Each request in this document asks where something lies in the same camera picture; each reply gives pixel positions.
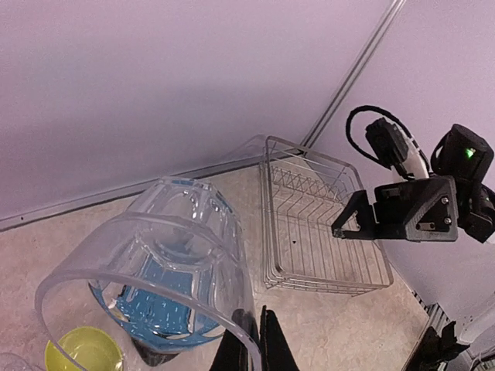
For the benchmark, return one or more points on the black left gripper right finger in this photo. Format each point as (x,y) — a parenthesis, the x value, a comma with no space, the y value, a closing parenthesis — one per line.
(275,352)

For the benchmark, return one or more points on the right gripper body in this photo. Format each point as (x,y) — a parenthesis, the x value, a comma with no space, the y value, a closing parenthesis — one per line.
(474,200)

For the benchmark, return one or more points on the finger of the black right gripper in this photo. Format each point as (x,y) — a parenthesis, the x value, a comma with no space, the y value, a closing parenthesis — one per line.
(434,213)
(361,211)

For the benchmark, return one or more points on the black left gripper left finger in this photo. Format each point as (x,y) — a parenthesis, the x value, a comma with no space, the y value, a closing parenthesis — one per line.
(232,354)

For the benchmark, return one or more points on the black floral square plate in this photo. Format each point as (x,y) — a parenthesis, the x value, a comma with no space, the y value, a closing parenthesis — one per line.
(150,356)

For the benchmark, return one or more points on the clear glass cup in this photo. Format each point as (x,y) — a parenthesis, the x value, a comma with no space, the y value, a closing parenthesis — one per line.
(64,301)
(12,362)

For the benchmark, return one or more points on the blue polka dot plate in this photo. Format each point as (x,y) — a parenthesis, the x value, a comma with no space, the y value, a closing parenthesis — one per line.
(181,235)

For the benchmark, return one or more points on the lime green bowl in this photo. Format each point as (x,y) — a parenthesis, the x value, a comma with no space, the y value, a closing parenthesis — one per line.
(90,347)

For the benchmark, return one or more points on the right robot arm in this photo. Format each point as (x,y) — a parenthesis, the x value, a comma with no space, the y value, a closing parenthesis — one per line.
(461,154)

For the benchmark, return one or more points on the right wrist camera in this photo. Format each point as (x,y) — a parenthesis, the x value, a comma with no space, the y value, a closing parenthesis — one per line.
(393,144)

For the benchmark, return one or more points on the wire dish rack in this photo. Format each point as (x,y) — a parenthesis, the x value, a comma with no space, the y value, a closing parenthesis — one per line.
(302,194)

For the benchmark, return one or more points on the aluminium frame post right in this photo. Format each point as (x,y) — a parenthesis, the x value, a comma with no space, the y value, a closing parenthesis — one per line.
(355,70)

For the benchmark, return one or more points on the aluminium frame rail back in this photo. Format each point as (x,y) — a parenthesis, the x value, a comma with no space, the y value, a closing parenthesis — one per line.
(122,192)

